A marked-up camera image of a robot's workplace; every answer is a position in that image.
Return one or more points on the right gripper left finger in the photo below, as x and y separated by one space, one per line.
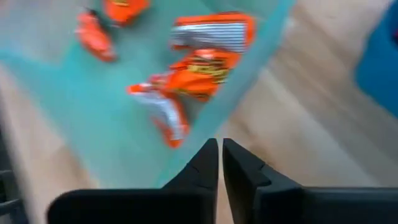
140 208

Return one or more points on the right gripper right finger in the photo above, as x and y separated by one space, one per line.
311 207

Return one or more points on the green translucent plastic bin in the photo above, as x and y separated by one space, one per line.
109 124

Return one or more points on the red chocolate wafer wrapper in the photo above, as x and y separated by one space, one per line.
168 115
214 32

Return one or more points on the orange peanut butter cup pack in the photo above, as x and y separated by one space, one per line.
202 73
94 37
124 7

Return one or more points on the blue plastic bin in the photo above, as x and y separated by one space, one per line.
382 68

